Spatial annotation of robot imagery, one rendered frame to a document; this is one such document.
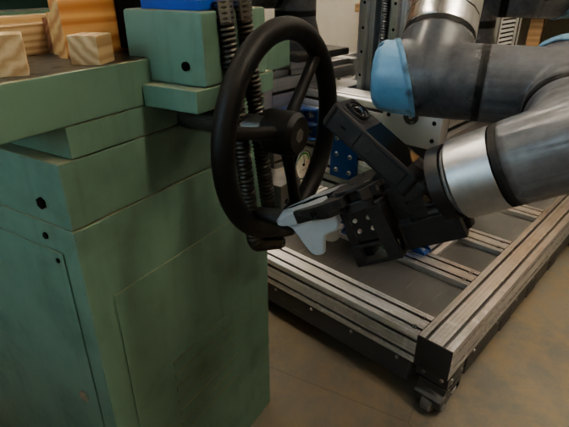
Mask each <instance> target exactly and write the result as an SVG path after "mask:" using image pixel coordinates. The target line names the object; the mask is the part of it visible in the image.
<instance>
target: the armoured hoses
mask: <svg viewBox="0 0 569 427"><path fill-rule="evenodd" d="M212 4H213V10H215V11H216V15H217V21H218V27H219V28H218V32H219V35H218V36H219V38H220V40H219V42H220V43H221V44H220V48H221V53H222V56H221V58H222V64H223V67H222V68H223V69H224V71H223V73H224V74H225V73H226V71H227V68H228V67H229V64H230V62H231V60H232V58H233V57H234V55H235V53H236V51H237V50H238V48H237V45H238V43H237V42H236V40H237V38H236V37H235V35H236V32H235V27H234V24H235V12H236V18H237V25H238V28H237V29H238V30H239V31H238V34H239V40H240V43H239V44H240V45H241V44H242V42H243V41H244V40H245V39H246V38H247V37H248V36H249V35H250V34H251V33H252V32H253V31H254V29H253V26H254V24H253V23H252V22H253V19H252V18H253V13H252V6H251V0H218V1H213V2H212ZM234 9H235V11H234ZM258 66H259V65H258ZM258 66H257V68H256V70H255V72H254V74H253V76H252V78H251V80H250V83H249V85H248V87H247V90H246V97H247V99H246V101H247V106H248V108H247V110H249V112H248V113H249V114H258V115H263V116H264V115H265V114H264V109H263V108H264V106H263V100H262V92H261V90H262V88H261V83H260V80H261V79H260V78H259V76H260V74H259V73H258V72H259V68H258ZM244 100H245V98H244ZM244 100H243V103H242V106H241V110H240V117H239V122H238V126H240V122H242V121H243V118H244V117H245V116H246V112H245V111H246V108H245V103H244ZM249 142H250V140H248V141H236V145H235V161H236V166H237V167H236V169H237V174H238V176H237V177H238V178H239V179H238V182H240V183H239V186H240V191H241V194H242V196H243V198H244V201H245V203H246V205H247V207H248V208H249V209H250V210H251V211H252V212H253V213H254V214H255V212H256V210H257V207H258V206H257V198H256V196H257V194H256V190H255V186H254V185H255V181H254V179H255V178H254V177H253V176H254V174H253V169H252V167H253V166H252V165H251V164H252V161H251V152H250V151H251V149H250V143H249ZM252 144H253V148H254V149H253V152H254V156H255V158H254V159H255V160H256V161H255V164H256V168H257V169H256V172H257V179H258V181H257V183H258V187H259V189H258V190H259V194H260V198H261V199H260V202H261V205H262V207H265V208H276V204H275V203H276V202H275V197H274V195H275V194H274V189H273V179H272V178H273V176H272V171H271V170H272V168H271V163H270V162H271V160H270V156H269V152H265V151H264V150H263V149H262V146H261V144H260V142H259V141H252ZM295 233H296V232H295V231H294V230H293V231H287V230H285V231H284V232H282V233H280V234H278V235H276V236H271V237H266V238H257V237H253V236H249V235H247V234H246V239H247V243H248V245H249V247H250V248H251V249H252V250H253V251H256V252H261V251H267V250H274V249H280V248H283V247H284V246H285V238H284V237H283V236H291V235H294V234H295Z"/></svg>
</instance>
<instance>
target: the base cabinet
mask: <svg viewBox="0 0 569 427"><path fill-rule="evenodd" d="M269 402H270V385H269V340H268V251H261V252H256V251H253V250H252V249H251V248H250V247H249V245H248V243H247V239H246V234H245V233H243V232H242V231H240V230H239V229H237V228H236V227H235V226H234V225H233V224H232V223H231V222H230V220H229V219H228V217H227V216H226V214H225V212H224V211H223V209H222V207H221V205H220V202H219V200H218V196H217V193H216V190H215V187H214V183H213V174H212V166H210V167H208V168H205V169H203V170H201V171H199V172H197V173H195V174H193V175H190V176H188V177H186V178H184V179H183V180H180V181H178V182H176V183H173V184H172V185H170V186H167V187H165V188H163V189H162V190H160V191H156V192H154V193H153V194H151V195H149V196H147V197H144V198H142V199H140V200H138V201H136V202H133V203H131V204H130V205H128V206H126V207H123V208H121V209H119V210H117V211H115V212H113V213H111V214H108V215H106V216H104V217H102V218H100V219H98V220H96V221H94V222H91V223H90V224H88V225H85V226H83V227H81V228H79V229H78V230H67V229H65V228H63V227H60V226H57V225H54V224H52V223H49V222H47V221H45V220H42V219H38V218H36V217H34V216H31V215H29V214H27V213H23V212H20V211H18V210H16V209H13V208H10V207H7V206H5V205H2V204H0V427H250V426H251V425H252V424H253V422H254V421H255V420H256V419H257V417H258V416H259V415H260V413H261V412H262V411H263V409H264V408H265V407H266V406H267V405H268V404H269Z"/></svg>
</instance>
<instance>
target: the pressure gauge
mask: <svg viewBox="0 0 569 427"><path fill-rule="evenodd" d="M294 159H295V166H296V178H297V179H298V180H303V178H304V176H305V173H306V172H307V168H308V165H309V163H310V160H311V154H310V152H309V151H308V150H307V149H303V150H302V152H300V153H299V154H298V155H297V156H296V157H294ZM304 159H305V166H302V165H303V164H304Z"/></svg>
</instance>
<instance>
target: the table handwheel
mask: <svg viewBox="0 0 569 427"><path fill-rule="evenodd" d="M285 40H292V41H295V42H298V43H299V44H300V45H301V46H302V47H303V48H304V49H305V51H306V52H307V55H308V56H309V57H308V59H307V62H306V65H305V67H304V70H303V71H302V74H301V78H300V80H299V82H298V85H297V87H296V89H295V91H294V94H293V96H292V98H291V99H290V103H289V105H288V107H287V109H286V110H284V109H278V108H271V109H270V110H268V111H267V112H266V113H265V115H264V116H263V115H258V114H248V113H246V116H245V117H244V118H243V121H242V122H240V126H238V122H239V117H240V110H241V106H242V103H243V100H244V96H245V94H246V90H247V87H248V85H249V83H250V80H251V78H252V76H253V74H254V72H255V70H256V68H257V66H258V65H259V63H260V62H261V60H262V59H263V57H264V56H265V55H266V54H267V52H268V51H269V50H270V49H271V48H272V47H274V46H275V45H276V44H278V43H280V42H282V41H285ZM314 73H315V75H316V79H317V84H318V129H317V135H316V140H315V144H314V148H313V152H312V157H311V160H310V163H309V165H308V168H307V172H306V173H305V176H304V178H303V180H302V182H301V184H300V186H299V187H298V183H297V178H296V166H295V159H294V157H296V156H297V155H298V154H299V153H301V152H302V150H303V149H304V147H305V146H306V144H307V139H308V133H309V128H308V123H307V120H306V118H305V116H304V114H303V113H301V112H300V109H301V105H302V103H303V101H304V98H305V95H306V94H307V89H308V87H309V85H310V83H311V81H312V77H313V76H314ZM335 103H337V91H336V81H335V75H334V67H333V64H332V60H331V57H330V55H329V50H328V49H327V46H326V44H325V42H324V40H323V38H322V37H321V36H320V35H319V33H318V32H317V30H316V29H315V28H314V27H313V26H312V25H310V24H309V23H307V22H306V21H305V20H304V19H301V18H298V17H294V16H288V15H285V16H279V17H276V18H272V19H269V20H267V21H266V22H264V23H262V24H261V25H259V26H258V27H257V28H256V29H255V30H254V31H253V32H252V33H251V34H250V35H249V36H248V37H247V38H246V39H245V40H244V41H243V42H242V44H241V45H240V47H239V48H238V50H237V51H236V53H235V55H234V57H233V58H232V60H231V62H230V64H229V67H228V68H227V71H226V73H225V75H224V79H223V81H222V84H221V87H220V89H219V92H218V98H217V102H216V105H215V109H213V110H210V111H207V112H205V113H202V114H189V113H184V112H179V111H178V113H177V120H178V122H179V124H180V126H182V127H185V128H189V129H194V130H202V131H206V132H211V166H212V174H213V183H214V187H215V190H216V193H217V196H218V200H219V202H220V205H221V207H222V209H223V211H224V212H225V214H226V216H227V217H228V219H229V220H230V222H231V223H232V224H233V225H234V226H235V227H236V228H237V229H239V230H240V231H242V232H243V233H245V234H247V235H249V236H253V237H257V238H266V237H271V236H276V235H278V234H280V233H282V232H284V230H281V229H279V228H276V227H274V226H272V225H269V224H267V223H265V222H263V221H261V220H259V219H256V217H255V214H254V213H253V212H252V211H251V210H250V209H249V208H248V207H247V205H246V203H245V201H244V198H243V196H242V194H241V191H240V186H239V182H238V178H237V172H236V161H235V145H236V141H248V140H251V141H259V142H260V144H261V146H262V149H263V150H264V151H265V152H267V153H273V154H278V155H281V157H282V161H283V165H284V172H285V177H286V182H287V187H288V193H289V199H290V201H289V202H288V203H287V204H286V205H285V207H284V208H282V209H287V208H288V207H289V206H291V205H293V204H295V203H297V202H299V201H301V200H304V199H306V198H308V197H310V196H312V195H315V194H316V192H317V190H318V188H319V186H320V184H321V181H322V179H323V176H324V173H325V170H326V168H327V165H328V162H329V157H330V153H331V150H332V146H333V141H334V133H333V132H332V131H330V130H329V129H328V128H327V127H326V126H325V125H324V124H323V120H324V118H325V116H326V115H327V114H328V112H329V110H330V109H331V108H332V107H333V105H334V104H335Z"/></svg>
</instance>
